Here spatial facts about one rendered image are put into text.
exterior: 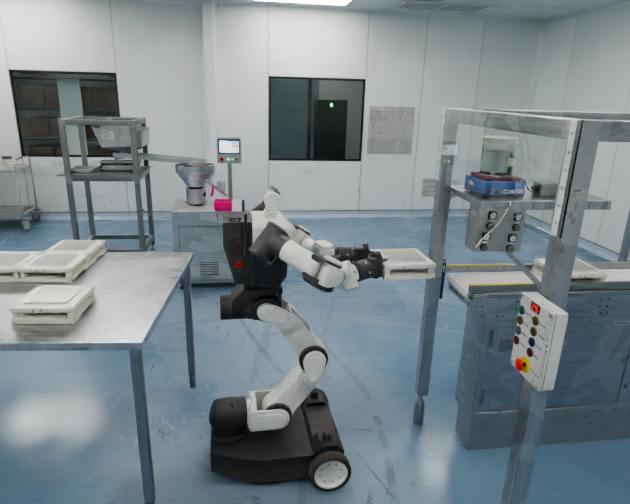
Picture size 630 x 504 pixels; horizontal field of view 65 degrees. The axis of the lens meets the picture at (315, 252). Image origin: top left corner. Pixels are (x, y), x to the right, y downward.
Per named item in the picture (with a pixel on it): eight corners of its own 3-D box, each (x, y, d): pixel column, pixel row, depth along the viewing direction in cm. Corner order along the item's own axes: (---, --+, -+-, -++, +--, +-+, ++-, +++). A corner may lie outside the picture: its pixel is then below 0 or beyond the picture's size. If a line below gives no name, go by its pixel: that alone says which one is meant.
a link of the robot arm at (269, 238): (272, 261, 188) (247, 244, 194) (280, 268, 196) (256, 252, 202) (289, 236, 189) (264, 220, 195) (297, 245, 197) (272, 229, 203)
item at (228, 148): (218, 202, 478) (216, 137, 459) (218, 200, 488) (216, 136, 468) (242, 202, 481) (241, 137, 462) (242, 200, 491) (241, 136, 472)
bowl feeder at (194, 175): (175, 208, 452) (172, 167, 440) (179, 200, 486) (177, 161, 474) (228, 207, 459) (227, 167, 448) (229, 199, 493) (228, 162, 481)
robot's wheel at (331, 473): (359, 464, 231) (338, 496, 235) (356, 457, 236) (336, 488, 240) (323, 452, 226) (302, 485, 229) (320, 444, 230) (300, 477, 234)
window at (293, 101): (268, 160, 716) (268, 76, 680) (268, 160, 717) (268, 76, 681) (361, 161, 736) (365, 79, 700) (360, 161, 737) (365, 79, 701)
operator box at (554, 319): (537, 391, 150) (552, 314, 142) (509, 362, 166) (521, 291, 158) (555, 390, 151) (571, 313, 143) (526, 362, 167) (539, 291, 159)
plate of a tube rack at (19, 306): (9, 312, 195) (8, 308, 194) (38, 289, 218) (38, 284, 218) (72, 312, 196) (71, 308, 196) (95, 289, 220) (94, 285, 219)
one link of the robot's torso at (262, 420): (247, 435, 238) (247, 412, 234) (245, 410, 257) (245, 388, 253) (289, 431, 242) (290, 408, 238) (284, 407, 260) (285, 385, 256)
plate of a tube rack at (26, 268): (17, 272, 237) (17, 268, 236) (42, 256, 260) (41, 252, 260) (69, 273, 238) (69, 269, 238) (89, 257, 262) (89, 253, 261)
